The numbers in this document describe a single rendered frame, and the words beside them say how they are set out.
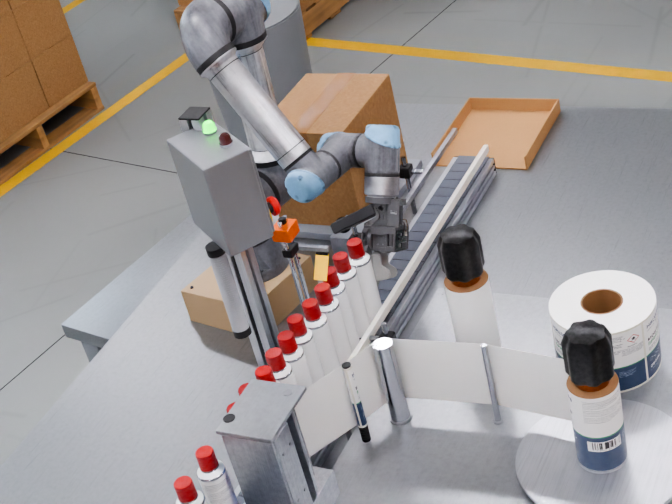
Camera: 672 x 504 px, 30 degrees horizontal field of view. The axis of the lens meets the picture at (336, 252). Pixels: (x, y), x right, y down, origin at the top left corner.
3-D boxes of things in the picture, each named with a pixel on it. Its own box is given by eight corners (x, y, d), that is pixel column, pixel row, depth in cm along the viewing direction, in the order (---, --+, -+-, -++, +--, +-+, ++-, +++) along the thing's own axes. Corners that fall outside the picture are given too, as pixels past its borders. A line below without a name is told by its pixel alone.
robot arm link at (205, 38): (171, 8, 256) (323, 193, 259) (205, -13, 263) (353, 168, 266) (147, 36, 265) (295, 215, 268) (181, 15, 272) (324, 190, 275)
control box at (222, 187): (231, 258, 229) (202, 170, 219) (193, 224, 242) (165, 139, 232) (278, 234, 232) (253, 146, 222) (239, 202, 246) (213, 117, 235)
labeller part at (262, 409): (272, 443, 207) (270, 438, 207) (215, 434, 213) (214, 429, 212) (307, 389, 217) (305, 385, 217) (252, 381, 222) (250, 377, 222)
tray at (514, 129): (527, 170, 320) (525, 156, 317) (433, 166, 331) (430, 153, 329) (560, 111, 341) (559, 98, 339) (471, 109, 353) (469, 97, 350)
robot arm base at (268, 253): (267, 288, 284) (256, 251, 279) (214, 281, 292) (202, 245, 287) (301, 253, 295) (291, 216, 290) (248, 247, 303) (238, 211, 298)
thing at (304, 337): (324, 407, 252) (300, 327, 241) (301, 404, 255) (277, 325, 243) (334, 390, 256) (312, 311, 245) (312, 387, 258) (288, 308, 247)
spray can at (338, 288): (357, 355, 264) (337, 277, 253) (334, 355, 265) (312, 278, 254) (363, 340, 268) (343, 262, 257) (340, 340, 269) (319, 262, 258)
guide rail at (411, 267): (309, 440, 243) (306, 432, 242) (303, 439, 243) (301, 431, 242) (488, 151, 319) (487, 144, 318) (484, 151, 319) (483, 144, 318)
